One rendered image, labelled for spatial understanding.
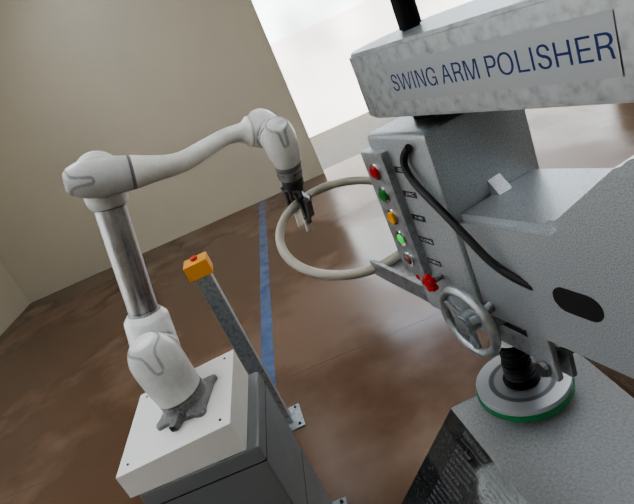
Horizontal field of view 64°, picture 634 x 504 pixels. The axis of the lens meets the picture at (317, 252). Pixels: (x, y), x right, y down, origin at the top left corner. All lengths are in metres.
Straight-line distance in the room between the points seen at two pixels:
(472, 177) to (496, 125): 0.10
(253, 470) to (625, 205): 1.32
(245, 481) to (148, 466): 0.29
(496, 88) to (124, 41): 6.93
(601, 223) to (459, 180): 0.29
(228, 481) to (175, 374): 0.36
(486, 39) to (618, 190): 0.23
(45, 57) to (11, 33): 0.45
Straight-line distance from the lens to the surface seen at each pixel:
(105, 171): 1.53
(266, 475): 1.71
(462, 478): 1.32
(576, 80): 0.62
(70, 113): 7.71
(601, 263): 0.74
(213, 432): 1.60
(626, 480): 1.18
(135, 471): 1.72
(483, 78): 0.71
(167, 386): 1.66
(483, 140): 0.94
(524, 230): 0.81
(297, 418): 2.96
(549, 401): 1.25
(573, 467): 1.21
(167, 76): 7.37
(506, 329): 1.09
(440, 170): 0.89
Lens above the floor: 1.78
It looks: 21 degrees down
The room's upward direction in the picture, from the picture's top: 25 degrees counter-clockwise
